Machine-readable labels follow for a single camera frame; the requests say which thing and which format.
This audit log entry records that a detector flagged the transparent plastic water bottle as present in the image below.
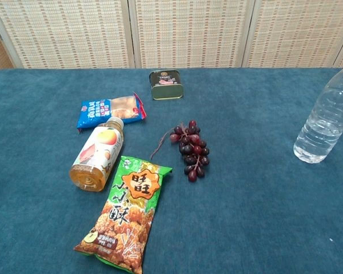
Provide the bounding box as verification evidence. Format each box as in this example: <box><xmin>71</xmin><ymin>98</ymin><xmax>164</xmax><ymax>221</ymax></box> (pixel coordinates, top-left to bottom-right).
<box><xmin>293</xmin><ymin>54</ymin><xmax>343</xmax><ymax>164</ymax></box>

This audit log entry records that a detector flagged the peach juice bottle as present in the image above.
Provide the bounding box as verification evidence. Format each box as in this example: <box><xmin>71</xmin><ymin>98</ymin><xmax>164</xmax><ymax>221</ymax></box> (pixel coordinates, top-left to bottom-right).
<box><xmin>69</xmin><ymin>116</ymin><xmax>125</xmax><ymax>192</ymax></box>

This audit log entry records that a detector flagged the red grape bunch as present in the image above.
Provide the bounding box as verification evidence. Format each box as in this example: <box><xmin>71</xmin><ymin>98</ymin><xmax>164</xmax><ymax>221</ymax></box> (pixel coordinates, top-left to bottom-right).
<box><xmin>149</xmin><ymin>119</ymin><xmax>210</xmax><ymax>183</ymax></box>

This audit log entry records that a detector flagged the dark green luncheon meat can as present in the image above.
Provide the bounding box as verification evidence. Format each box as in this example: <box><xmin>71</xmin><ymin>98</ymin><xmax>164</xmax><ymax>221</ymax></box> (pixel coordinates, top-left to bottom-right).
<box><xmin>148</xmin><ymin>69</ymin><xmax>185</xmax><ymax>101</ymax></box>

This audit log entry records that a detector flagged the blue biscuit packet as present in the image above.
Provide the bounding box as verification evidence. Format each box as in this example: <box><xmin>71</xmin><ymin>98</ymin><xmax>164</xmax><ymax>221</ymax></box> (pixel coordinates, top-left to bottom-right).
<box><xmin>75</xmin><ymin>91</ymin><xmax>147</xmax><ymax>134</ymax></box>

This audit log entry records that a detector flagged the green rice cracker bag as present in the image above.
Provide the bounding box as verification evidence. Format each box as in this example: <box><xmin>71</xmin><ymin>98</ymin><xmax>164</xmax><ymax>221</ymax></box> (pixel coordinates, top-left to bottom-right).
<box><xmin>73</xmin><ymin>155</ymin><xmax>173</xmax><ymax>274</ymax></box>

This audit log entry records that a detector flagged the blue table cloth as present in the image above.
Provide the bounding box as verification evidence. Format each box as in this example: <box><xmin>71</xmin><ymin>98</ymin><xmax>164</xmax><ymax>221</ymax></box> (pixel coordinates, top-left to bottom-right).
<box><xmin>0</xmin><ymin>67</ymin><xmax>343</xmax><ymax>274</ymax></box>

